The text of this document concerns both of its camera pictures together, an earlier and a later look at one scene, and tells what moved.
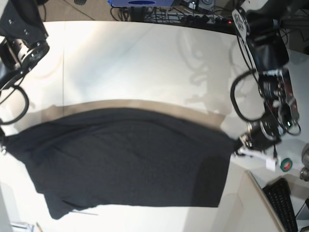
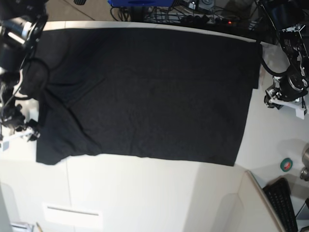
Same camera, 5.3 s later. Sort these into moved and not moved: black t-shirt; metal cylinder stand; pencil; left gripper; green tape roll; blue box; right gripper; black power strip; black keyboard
Moved: black t-shirt; right gripper; left gripper
Not moved: metal cylinder stand; pencil; green tape roll; blue box; black power strip; black keyboard
